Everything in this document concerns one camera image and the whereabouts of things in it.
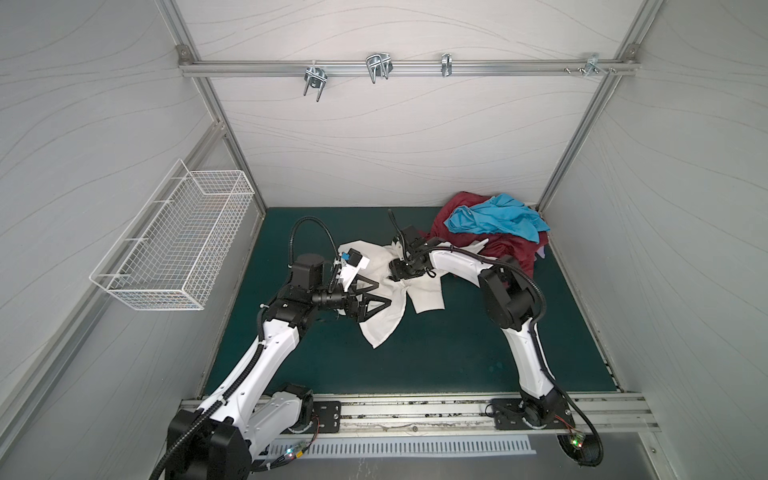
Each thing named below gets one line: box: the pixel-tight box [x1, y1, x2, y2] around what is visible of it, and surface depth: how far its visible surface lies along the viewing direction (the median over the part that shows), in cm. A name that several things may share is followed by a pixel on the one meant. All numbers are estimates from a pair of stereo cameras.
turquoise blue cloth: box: [444, 193, 551, 244], surface depth 100 cm
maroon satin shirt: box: [420, 192, 549, 278], surface depth 100 cm
